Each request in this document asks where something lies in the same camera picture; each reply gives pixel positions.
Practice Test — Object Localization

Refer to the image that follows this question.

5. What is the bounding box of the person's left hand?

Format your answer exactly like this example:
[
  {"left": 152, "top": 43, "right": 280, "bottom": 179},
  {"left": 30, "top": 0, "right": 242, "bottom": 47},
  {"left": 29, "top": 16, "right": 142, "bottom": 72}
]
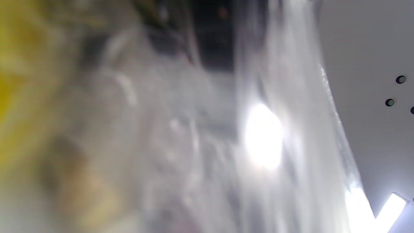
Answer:
[{"left": 139, "top": 0, "right": 269, "bottom": 73}]

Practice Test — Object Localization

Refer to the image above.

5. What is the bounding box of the clear plastic food cover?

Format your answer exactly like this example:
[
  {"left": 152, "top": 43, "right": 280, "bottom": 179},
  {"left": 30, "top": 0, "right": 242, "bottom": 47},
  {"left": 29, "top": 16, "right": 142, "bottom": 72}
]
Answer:
[{"left": 32, "top": 0, "right": 377, "bottom": 233}]

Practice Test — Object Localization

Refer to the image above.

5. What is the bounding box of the yellow plastic bowl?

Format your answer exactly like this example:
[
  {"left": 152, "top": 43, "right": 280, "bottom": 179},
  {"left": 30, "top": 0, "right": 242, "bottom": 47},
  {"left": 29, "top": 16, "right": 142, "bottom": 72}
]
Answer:
[{"left": 0, "top": 0, "right": 130, "bottom": 233}]

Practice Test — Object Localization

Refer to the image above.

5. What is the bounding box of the long ceiling lamp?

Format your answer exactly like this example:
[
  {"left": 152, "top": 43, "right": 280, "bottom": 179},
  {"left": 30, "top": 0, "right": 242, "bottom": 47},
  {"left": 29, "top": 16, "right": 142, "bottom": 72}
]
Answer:
[{"left": 375, "top": 193, "right": 409, "bottom": 233}]

